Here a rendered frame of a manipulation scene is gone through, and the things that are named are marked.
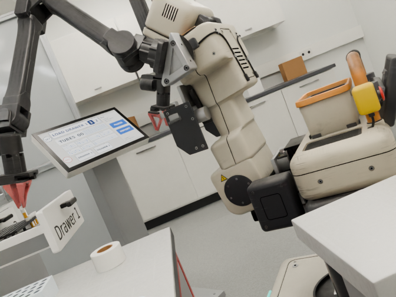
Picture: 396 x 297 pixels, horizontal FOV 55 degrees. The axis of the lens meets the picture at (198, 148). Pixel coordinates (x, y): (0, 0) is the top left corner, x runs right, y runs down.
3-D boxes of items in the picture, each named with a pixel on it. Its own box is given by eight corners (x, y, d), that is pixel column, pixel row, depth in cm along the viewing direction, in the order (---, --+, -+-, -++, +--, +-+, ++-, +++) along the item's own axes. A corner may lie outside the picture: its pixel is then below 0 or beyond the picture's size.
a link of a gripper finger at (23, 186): (28, 208, 104) (22, 175, 103) (1, 213, 103) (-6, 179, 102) (36, 204, 111) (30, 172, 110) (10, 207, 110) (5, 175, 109)
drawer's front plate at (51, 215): (84, 220, 121) (70, 189, 120) (60, 251, 92) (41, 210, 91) (79, 223, 121) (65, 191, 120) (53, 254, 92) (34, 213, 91)
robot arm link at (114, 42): (41, -27, 120) (58, -4, 129) (10, 3, 118) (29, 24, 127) (140, 38, 104) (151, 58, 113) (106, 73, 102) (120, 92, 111)
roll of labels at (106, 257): (95, 276, 83) (88, 260, 83) (98, 265, 90) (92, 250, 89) (125, 263, 84) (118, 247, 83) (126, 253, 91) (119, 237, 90)
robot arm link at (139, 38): (149, 37, 106) (155, 48, 111) (119, 29, 109) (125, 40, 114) (135, 64, 104) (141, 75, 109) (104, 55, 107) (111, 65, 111)
